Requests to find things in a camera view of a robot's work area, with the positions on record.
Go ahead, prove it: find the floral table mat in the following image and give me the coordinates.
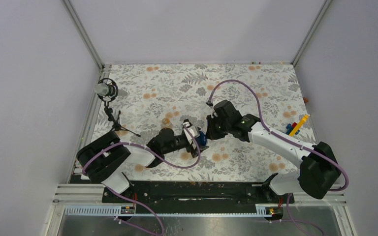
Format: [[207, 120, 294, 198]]
[[109, 64, 307, 182]]

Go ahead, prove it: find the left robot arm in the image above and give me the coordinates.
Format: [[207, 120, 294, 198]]
[[76, 120, 207, 202]]

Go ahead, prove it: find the round blue pill organizer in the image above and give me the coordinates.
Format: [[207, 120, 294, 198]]
[[196, 131, 208, 146]]

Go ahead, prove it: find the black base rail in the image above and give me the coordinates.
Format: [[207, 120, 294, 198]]
[[101, 180, 295, 215]]

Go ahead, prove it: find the purple cable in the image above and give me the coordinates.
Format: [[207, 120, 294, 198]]
[[206, 79, 350, 236], [81, 125, 202, 236]]

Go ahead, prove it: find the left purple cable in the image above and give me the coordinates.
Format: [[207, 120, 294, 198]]
[[81, 125, 202, 236]]

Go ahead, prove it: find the white slotted cable duct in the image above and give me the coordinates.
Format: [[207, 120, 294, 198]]
[[64, 205, 273, 217]]

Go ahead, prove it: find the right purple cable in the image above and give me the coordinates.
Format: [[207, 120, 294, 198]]
[[206, 79, 350, 236]]

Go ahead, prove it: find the colourful toy block stack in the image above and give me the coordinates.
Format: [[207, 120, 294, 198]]
[[285, 115, 310, 137]]

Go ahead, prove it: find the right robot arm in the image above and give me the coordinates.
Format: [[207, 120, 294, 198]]
[[206, 100, 341, 203]]

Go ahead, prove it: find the microphone on tripod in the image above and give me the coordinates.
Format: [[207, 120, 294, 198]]
[[94, 78, 141, 137]]

